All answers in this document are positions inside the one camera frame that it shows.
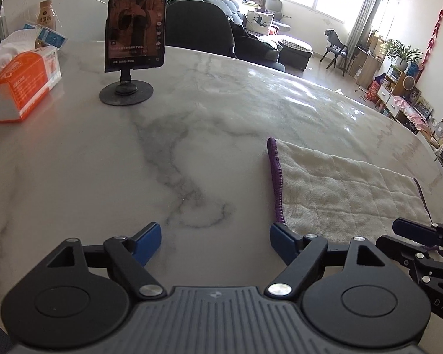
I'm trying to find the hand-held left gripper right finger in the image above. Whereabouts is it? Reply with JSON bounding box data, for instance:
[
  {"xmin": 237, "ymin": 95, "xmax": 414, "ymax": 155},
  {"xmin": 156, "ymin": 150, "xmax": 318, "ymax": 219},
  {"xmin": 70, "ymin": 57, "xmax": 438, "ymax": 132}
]
[{"xmin": 265, "ymin": 222, "xmax": 386, "ymax": 299}]

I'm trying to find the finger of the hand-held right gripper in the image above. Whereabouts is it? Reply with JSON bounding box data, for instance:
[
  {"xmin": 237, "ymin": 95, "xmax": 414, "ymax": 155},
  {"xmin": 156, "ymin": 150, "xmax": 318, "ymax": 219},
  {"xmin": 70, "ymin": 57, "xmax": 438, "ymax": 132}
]
[
  {"xmin": 376, "ymin": 234, "xmax": 443, "ymax": 325},
  {"xmin": 392, "ymin": 218, "xmax": 443, "ymax": 247}
]

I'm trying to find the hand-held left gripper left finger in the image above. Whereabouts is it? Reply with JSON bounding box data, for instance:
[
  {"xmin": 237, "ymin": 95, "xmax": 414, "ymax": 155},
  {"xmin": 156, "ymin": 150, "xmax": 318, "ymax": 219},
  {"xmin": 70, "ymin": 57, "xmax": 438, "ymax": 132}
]
[{"xmin": 46, "ymin": 222, "xmax": 167, "ymax": 299}]

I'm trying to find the white towel purple trim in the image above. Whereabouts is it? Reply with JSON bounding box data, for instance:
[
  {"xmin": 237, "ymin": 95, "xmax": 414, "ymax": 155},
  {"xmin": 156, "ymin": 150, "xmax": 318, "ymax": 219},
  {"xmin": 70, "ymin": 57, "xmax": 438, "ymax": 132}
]
[{"xmin": 267, "ymin": 137, "xmax": 433, "ymax": 246}]

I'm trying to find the pink cloth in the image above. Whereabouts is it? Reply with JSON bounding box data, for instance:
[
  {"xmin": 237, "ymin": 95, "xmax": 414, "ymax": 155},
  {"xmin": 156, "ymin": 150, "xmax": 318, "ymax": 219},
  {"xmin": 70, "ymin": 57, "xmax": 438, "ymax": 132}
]
[{"xmin": 393, "ymin": 96, "xmax": 431, "ymax": 128}]

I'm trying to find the white low cabinet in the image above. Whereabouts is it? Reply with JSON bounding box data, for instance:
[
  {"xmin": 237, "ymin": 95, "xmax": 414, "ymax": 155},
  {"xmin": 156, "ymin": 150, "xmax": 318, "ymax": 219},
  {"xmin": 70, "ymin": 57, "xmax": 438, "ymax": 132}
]
[{"xmin": 377, "ymin": 83, "xmax": 443, "ymax": 178}]

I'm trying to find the black round phone stand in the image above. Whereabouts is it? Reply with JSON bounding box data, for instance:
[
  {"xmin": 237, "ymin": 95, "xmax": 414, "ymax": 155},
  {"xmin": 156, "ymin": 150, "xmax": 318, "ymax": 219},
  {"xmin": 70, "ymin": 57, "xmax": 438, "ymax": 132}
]
[{"xmin": 99, "ymin": 67, "xmax": 154, "ymax": 107}]

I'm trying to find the wooden open shelf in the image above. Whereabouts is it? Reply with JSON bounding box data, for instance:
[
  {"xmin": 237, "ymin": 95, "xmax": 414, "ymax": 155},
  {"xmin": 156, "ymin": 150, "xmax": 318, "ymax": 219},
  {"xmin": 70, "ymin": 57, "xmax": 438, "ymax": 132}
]
[{"xmin": 374, "ymin": 64, "xmax": 407, "ymax": 109}]

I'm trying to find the wooden desk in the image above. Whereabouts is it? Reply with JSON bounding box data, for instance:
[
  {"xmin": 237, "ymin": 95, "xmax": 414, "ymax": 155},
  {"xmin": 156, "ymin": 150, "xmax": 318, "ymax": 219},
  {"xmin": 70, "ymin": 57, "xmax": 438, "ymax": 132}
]
[{"xmin": 354, "ymin": 42, "xmax": 385, "ymax": 89}]

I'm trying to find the potted green plant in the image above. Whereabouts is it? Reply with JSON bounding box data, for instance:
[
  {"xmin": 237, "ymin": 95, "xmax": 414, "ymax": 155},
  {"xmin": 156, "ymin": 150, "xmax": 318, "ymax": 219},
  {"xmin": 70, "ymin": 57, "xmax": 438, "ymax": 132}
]
[{"xmin": 382, "ymin": 39, "xmax": 423, "ymax": 72}]

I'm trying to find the wooden chair dark seat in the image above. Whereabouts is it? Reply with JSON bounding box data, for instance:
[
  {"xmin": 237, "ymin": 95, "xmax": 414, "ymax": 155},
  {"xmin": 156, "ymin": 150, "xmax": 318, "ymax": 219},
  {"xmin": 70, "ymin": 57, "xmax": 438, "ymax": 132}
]
[{"xmin": 320, "ymin": 29, "xmax": 355, "ymax": 76}]

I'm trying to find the checkered sofa throw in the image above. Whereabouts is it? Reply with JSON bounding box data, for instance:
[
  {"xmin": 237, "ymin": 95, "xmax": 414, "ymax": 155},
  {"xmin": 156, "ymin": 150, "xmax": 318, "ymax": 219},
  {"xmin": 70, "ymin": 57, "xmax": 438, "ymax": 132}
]
[{"xmin": 277, "ymin": 35, "xmax": 312, "ymax": 50}]

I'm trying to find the black jacket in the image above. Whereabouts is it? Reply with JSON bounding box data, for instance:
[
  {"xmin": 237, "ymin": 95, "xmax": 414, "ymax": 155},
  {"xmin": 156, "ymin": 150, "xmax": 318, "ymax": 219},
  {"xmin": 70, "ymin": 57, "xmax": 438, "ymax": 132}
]
[{"xmin": 231, "ymin": 22, "xmax": 277, "ymax": 63}]

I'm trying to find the orange tissue box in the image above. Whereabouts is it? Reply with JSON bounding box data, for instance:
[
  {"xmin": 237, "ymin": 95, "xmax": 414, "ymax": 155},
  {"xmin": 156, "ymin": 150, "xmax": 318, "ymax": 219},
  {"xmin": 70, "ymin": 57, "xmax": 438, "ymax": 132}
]
[{"xmin": 0, "ymin": 29, "xmax": 63, "ymax": 123}]

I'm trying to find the black smartphone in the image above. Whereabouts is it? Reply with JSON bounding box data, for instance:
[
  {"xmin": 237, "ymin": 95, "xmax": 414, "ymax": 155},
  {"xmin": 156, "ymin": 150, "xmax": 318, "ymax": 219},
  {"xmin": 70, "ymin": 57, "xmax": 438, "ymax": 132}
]
[{"xmin": 104, "ymin": 0, "xmax": 169, "ymax": 73}]

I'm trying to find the black chair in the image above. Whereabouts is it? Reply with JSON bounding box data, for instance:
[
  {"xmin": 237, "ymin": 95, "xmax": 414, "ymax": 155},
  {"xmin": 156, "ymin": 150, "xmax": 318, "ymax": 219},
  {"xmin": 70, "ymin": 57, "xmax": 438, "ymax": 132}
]
[{"xmin": 165, "ymin": 0, "xmax": 237, "ymax": 58}]

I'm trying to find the white deer print pillow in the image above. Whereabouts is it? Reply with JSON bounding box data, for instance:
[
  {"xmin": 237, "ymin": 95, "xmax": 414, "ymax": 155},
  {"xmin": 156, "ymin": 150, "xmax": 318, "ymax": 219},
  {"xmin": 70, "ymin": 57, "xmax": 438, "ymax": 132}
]
[{"xmin": 245, "ymin": 10, "xmax": 275, "ymax": 35}]

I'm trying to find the grey curtain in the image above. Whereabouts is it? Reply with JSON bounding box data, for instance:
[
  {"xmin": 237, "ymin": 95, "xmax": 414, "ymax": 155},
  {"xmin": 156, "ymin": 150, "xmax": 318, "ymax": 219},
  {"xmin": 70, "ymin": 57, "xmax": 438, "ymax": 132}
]
[{"xmin": 345, "ymin": 0, "xmax": 385, "ymax": 48}]

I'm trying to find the grey recliner chair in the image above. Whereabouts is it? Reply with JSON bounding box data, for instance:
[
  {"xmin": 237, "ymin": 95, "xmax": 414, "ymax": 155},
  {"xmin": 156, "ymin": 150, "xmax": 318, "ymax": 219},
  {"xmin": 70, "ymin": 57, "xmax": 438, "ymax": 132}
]
[{"xmin": 266, "ymin": 0, "xmax": 292, "ymax": 32}]

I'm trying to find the dark grey sofa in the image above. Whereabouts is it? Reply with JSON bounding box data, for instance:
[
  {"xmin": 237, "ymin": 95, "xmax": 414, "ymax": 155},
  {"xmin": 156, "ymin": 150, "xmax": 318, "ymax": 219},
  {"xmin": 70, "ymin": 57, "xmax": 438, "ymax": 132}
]
[{"xmin": 210, "ymin": 0, "xmax": 314, "ymax": 72}]

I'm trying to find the beige drink bottle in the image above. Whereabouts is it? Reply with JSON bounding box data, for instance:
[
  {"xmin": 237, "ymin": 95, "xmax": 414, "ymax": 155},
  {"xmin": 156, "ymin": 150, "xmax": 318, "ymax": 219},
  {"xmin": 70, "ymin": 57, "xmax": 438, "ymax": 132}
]
[{"xmin": 37, "ymin": 0, "xmax": 57, "ymax": 30}]

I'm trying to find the red hanging string decoration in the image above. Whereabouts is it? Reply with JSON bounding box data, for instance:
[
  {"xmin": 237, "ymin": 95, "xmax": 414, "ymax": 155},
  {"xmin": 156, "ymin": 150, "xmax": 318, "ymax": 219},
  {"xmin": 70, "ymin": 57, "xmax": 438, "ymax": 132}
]
[{"xmin": 421, "ymin": 4, "xmax": 443, "ymax": 74}]

